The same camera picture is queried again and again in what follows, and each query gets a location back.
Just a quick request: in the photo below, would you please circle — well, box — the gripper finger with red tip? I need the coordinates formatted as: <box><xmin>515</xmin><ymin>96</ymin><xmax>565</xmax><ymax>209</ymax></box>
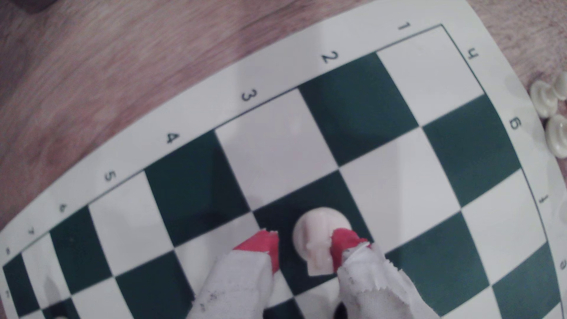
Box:
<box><xmin>186</xmin><ymin>230</ymin><xmax>280</xmax><ymax>319</ymax></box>
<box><xmin>330</xmin><ymin>228</ymin><xmax>439</xmax><ymax>319</ymax></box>

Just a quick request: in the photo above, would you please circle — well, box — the tall slim white chess piece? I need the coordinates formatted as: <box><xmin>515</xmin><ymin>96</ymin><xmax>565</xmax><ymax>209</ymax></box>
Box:
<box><xmin>293</xmin><ymin>207</ymin><xmax>353</xmax><ymax>276</ymax></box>

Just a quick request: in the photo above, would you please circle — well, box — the green and white chess board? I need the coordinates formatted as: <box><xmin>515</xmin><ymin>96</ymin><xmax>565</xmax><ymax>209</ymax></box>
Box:
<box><xmin>0</xmin><ymin>0</ymin><xmax>567</xmax><ymax>319</ymax></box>

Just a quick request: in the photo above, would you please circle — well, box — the white chess pawn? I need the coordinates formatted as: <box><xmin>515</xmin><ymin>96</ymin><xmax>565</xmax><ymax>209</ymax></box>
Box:
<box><xmin>529</xmin><ymin>72</ymin><xmax>567</xmax><ymax>119</ymax></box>
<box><xmin>544</xmin><ymin>114</ymin><xmax>567</xmax><ymax>159</ymax></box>

